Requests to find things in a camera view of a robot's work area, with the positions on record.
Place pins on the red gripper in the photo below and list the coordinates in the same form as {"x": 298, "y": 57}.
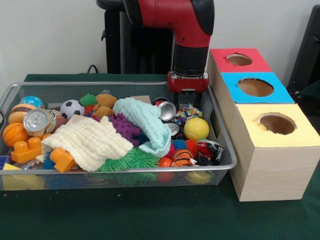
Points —
{"x": 187, "y": 85}

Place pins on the silver mesh bin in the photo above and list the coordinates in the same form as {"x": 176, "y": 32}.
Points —
{"x": 125, "y": 183}

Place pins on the purple spiky toy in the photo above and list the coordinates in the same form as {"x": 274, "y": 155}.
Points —
{"x": 125, "y": 127}

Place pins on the small soccer ball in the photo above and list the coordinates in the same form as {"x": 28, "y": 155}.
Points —
{"x": 72, "y": 108}

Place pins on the yellow ball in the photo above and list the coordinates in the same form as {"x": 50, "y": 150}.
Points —
{"x": 196, "y": 128}

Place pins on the long orange building block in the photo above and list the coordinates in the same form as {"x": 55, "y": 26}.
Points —
{"x": 25, "y": 152}

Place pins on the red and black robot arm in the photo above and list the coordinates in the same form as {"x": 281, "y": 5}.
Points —
{"x": 190, "y": 25}

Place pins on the orange toy basketball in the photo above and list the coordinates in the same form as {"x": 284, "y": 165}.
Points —
{"x": 13, "y": 135}

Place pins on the black stand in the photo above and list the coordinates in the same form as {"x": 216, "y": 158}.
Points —
{"x": 307, "y": 50}

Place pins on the cream knitted cloth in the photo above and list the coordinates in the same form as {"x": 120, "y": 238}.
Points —
{"x": 87, "y": 145}

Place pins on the large green spiky ball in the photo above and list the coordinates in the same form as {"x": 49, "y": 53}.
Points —
{"x": 117, "y": 162}

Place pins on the light blue knitted cloth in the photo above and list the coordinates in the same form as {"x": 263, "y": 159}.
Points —
{"x": 147, "y": 122}

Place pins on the dark green table cloth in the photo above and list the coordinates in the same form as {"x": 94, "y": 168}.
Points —
{"x": 150, "y": 217}
{"x": 312, "y": 93}

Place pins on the brown plush toy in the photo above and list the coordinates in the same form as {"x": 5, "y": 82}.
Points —
{"x": 106, "y": 103}

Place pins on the orange plastic building block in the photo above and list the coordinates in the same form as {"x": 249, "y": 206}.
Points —
{"x": 62, "y": 160}

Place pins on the silver drink can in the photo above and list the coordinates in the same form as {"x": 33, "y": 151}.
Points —
{"x": 38, "y": 122}

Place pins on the wooden box with three holes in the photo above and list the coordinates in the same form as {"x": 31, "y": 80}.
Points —
{"x": 275, "y": 170}

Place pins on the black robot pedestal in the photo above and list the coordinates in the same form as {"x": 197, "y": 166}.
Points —
{"x": 140, "y": 50}

